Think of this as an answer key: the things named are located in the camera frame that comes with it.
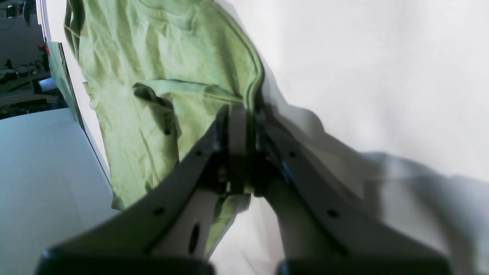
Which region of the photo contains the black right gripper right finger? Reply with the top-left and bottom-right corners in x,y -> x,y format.
252,111 -> 452,275

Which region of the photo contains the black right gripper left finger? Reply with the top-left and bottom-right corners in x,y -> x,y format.
36,106 -> 248,275

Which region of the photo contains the green t-shirt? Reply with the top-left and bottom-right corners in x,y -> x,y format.
64,0 -> 265,260

